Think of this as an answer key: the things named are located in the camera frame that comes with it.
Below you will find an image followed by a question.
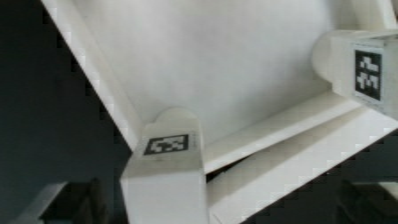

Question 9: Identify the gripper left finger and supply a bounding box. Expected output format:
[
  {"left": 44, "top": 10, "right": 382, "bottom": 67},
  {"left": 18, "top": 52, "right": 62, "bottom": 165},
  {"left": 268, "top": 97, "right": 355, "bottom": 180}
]
[{"left": 11, "top": 182, "right": 66, "bottom": 224}]

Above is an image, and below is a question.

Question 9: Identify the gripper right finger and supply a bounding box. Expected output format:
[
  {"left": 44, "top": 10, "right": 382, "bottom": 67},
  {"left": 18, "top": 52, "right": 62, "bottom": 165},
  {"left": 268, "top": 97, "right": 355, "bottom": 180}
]
[{"left": 336, "top": 180, "right": 398, "bottom": 224}]

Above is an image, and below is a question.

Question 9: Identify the white table leg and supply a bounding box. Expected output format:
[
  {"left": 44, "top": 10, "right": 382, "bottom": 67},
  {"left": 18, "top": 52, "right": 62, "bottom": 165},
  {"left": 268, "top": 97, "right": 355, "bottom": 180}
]
[
  {"left": 121, "top": 108, "right": 210, "bottom": 224},
  {"left": 311, "top": 30, "right": 398, "bottom": 120}
]

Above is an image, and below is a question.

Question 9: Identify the white square tabletop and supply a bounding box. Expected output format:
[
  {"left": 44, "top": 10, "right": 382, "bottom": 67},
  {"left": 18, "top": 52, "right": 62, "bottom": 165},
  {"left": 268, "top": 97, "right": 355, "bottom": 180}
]
[{"left": 41, "top": 0, "right": 398, "bottom": 171}]

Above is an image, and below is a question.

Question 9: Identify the white obstacle fence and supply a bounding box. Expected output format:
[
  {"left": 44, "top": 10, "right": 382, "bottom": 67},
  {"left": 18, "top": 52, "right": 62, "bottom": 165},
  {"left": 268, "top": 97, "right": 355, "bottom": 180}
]
[{"left": 208, "top": 108, "right": 398, "bottom": 224}]

